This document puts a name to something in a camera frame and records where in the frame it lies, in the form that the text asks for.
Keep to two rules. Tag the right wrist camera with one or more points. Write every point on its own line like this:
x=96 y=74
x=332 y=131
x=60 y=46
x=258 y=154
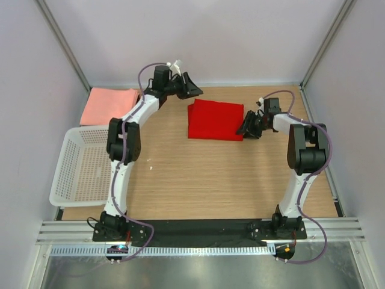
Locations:
x=260 y=102

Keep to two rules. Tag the red t-shirt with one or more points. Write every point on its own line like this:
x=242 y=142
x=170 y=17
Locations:
x=214 y=120

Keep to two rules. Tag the folded pink t-shirt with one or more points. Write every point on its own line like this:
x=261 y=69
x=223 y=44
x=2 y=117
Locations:
x=105 y=104

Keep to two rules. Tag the aluminium front rail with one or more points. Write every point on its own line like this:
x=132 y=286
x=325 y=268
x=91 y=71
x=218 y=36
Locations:
x=77 y=232

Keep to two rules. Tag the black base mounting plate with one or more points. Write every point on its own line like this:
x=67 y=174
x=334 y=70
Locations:
x=201 y=233

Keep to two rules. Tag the right aluminium frame post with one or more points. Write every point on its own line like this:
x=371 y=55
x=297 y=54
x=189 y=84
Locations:
x=332 y=32

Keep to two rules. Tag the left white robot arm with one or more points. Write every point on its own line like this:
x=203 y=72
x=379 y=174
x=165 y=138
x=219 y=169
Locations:
x=124 y=143

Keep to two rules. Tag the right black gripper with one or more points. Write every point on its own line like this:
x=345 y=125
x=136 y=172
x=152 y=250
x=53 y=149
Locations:
x=248 y=126

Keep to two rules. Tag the white slotted cable duct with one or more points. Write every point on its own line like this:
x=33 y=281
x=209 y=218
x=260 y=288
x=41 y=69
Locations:
x=119 y=250

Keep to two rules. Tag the aluminium frame post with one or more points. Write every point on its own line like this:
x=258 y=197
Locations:
x=332 y=32
x=58 y=34

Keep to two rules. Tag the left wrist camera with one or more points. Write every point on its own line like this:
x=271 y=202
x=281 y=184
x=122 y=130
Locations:
x=175 y=67

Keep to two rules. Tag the white perforated plastic basket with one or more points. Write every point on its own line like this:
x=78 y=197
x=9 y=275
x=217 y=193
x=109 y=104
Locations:
x=82 y=174

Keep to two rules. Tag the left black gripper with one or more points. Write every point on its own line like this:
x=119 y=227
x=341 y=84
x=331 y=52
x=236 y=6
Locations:
x=187 y=88

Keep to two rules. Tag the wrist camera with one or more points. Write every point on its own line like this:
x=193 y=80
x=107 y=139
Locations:
x=175 y=67
x=260 y=102

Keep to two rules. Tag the left aluminium frame post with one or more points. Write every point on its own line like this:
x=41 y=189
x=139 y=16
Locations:
x=58 y=34

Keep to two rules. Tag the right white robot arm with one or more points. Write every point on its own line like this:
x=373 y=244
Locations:
x=307 y=156

